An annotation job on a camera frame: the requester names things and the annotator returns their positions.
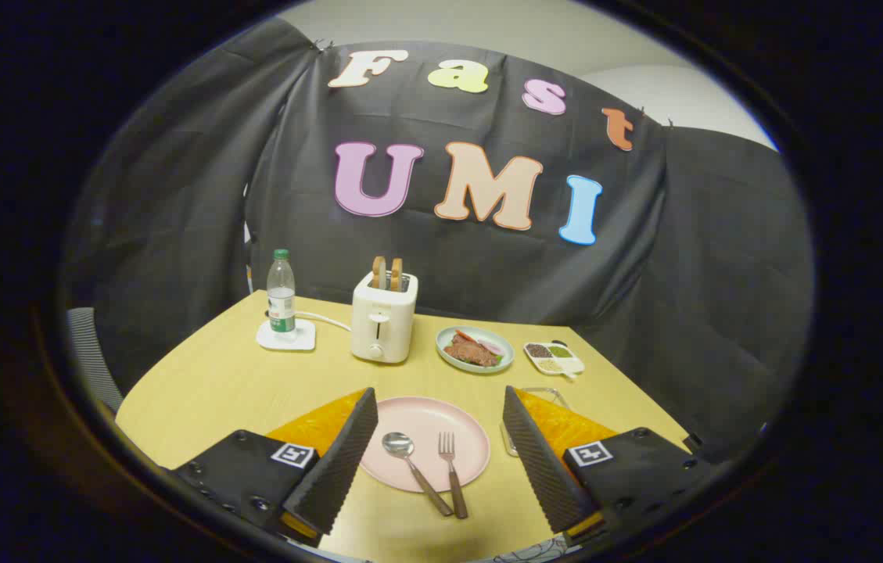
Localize brown steak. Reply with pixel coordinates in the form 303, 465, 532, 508
445, 338, 501, 367

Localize clear plastic water bottle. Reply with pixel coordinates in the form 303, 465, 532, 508
267, 249, 297, 335

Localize white toaster cable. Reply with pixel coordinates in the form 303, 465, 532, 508
295, 310, 353, 332

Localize grey mesh chair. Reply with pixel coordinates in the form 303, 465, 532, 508
66, 307, 124, 414

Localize wooden-handled metal fork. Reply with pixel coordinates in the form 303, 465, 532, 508
438, 432, 469, 520

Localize white square coaster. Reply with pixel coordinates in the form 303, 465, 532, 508
257, 317, 317, 352

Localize pink plate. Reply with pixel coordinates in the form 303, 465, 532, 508
359, 396, 491, 493

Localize white toaster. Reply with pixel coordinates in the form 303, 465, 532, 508
350, 271, 419, 364

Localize white divided seasoning dish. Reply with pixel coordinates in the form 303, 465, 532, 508
523, 340, 586, 380

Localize black backdrop cloth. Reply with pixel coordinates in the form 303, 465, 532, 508
66, 16, 813, 462

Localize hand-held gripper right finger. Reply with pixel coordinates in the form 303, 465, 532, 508
502, 385, 716, 548

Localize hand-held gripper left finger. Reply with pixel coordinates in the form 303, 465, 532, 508
173, 387, 379, 548

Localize pale green plate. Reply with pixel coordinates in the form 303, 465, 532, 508
436, 326, 515, 375

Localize wooden-handled metal spoon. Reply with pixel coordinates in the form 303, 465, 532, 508
382, 432, 455, 518

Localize metal wire cutlery basket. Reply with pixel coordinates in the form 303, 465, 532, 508
500, 387, 569, 458

